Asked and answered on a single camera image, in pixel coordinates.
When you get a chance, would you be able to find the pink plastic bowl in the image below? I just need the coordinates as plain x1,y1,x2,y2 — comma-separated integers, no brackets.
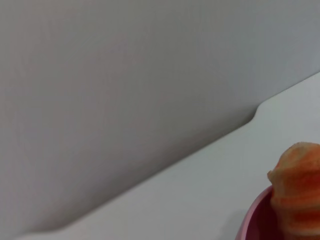
234,184,278,240

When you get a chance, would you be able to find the orange striped bread loaf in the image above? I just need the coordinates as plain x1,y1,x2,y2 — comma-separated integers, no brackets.
267,141,320,240

